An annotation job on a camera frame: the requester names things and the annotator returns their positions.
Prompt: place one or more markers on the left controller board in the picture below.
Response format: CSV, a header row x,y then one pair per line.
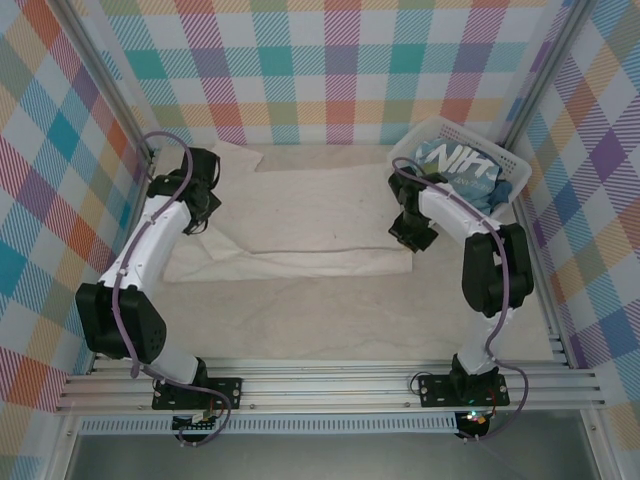
x,y
192,425

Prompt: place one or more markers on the aluminium frame post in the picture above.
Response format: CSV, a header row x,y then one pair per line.
x,y
545,75
107,80

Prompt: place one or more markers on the teal printed t-shirt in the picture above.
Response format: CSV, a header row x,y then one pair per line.
x,y
460,165

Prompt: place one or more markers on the controller board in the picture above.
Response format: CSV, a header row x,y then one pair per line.
x,y
192,425
475,421

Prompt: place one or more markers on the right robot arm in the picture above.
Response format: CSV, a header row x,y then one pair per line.
x,y
450,210

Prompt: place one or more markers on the aluminium left frame post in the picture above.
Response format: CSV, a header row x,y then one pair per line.
x,y
107,80

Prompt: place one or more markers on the cream white towel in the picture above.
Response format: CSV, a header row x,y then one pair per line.
x,y
310,225

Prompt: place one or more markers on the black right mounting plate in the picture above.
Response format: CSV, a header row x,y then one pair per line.
x,y
435,392

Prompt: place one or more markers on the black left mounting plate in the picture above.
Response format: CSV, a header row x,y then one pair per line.
x,y
227,392

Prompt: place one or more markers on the right controller board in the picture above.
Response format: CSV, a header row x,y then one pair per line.
x,y
475,421

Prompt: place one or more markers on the aluminium right frame post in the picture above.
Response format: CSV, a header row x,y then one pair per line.
x,y
545,75

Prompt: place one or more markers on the black mounting plate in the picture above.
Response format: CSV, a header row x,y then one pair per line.
x,y
435,392
227,392

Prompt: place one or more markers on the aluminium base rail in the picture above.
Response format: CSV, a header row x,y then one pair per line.
x,y
325,390

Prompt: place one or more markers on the grey metal panel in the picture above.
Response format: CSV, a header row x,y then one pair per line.
x,y
325,460

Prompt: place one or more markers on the white plastic laundry basket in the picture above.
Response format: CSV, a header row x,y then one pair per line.
x,y
515,162

